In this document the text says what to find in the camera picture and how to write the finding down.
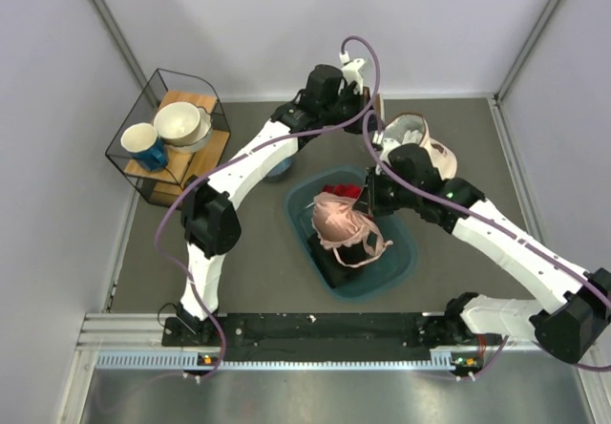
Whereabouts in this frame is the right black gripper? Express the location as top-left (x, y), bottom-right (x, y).
top-left (352, 166), bottom-right (419, 218)

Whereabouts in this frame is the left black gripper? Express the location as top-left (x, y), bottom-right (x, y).
top-left (320, 85), bottom-right (384, 135)

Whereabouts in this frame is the pink bra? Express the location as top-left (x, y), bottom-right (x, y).
top-left (311, 192), bottom-right (393, 268)

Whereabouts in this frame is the cream cylindrical laundry bag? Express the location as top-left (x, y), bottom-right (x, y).
top-left (374, 95), bottom-right (457, 180)

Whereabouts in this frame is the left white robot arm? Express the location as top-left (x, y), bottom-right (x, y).
top-left (177, 58), bottom-right (372, 345)

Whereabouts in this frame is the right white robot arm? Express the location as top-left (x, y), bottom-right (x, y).
top-left (359, 144), bottom-right (610, 366)

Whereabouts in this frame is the red garment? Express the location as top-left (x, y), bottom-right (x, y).
top-left (322, 183), bottom-right (362, 200)

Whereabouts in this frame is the teal plastic basin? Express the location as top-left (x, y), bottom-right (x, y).
top-left (284, 165), bottom-right (418, 303)

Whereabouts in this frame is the black garment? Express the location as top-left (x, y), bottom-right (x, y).
top-left (306, 233), bottom-right (375, 291)

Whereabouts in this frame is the blue bowl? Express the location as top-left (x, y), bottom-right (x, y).
top-left (263, 157), bottom-right (293, 182)

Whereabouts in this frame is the cream ceramic bowl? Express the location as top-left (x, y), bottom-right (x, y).
top-left (153, 101), bottom-right (200, 146)

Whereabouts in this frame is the blue mug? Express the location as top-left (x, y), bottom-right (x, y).
top-left (120, 123), bottom-right (169, 172)

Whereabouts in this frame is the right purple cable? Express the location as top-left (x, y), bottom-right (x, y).
top-left (361, 111), bottom-right (611, 381)

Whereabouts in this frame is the purple cable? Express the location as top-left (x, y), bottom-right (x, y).
top-left (361, 111), bottom-right (611, 381)
top-left (153, 35), bottom-right (382, 380)

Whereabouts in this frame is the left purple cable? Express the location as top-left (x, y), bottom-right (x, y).
top-left (153, 35), bottom-right (382, 380)

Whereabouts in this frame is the black wire rack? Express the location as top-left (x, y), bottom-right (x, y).
top-left (105, 69), bottom-right (230, 206)

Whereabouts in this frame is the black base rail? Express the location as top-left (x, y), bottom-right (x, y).
top-left (160, 311), bottom-right (507, 363)

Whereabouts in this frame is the grey cable duct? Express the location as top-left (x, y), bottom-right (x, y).
top-left (95, 350), bottom-right (481, 373)

